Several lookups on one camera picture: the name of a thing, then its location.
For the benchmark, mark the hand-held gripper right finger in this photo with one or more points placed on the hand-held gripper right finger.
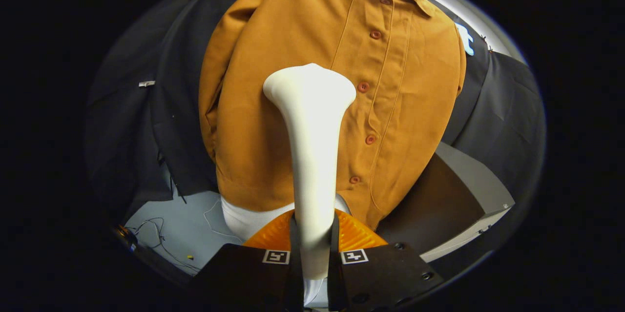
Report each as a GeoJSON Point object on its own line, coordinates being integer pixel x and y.
{"type": "Point", "coordinates": [385, 278]}

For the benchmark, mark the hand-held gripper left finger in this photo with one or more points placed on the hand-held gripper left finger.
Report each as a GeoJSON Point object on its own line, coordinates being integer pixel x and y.
{"type": "Point", "coordinates": [244, 278]}

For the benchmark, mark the orange button-up shirt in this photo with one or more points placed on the orange button-up shirt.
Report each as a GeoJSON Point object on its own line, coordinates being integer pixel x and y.
{"type": "Point", "coordinates": [259, 121]}

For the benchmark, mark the white mannequin torso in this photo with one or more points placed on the white mannequin torso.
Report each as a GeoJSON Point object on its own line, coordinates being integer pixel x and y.
{"type": "Point", "coordinates": [246, 219]}

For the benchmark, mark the grey cabinet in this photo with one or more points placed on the grey cabinet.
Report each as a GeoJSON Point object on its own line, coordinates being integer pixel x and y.
{"type": "Point", "coordinates": [454, 204]}

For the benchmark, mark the black backdrop cloth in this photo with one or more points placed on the black backdrop cloth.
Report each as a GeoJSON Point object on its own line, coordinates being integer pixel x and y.
{"type": "Point", "coordinates": [161, 97]}

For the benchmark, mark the white clip tag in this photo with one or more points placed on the white clip tag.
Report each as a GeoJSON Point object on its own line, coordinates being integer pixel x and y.
{"type": "Point", "coordinates": [146, 83]}

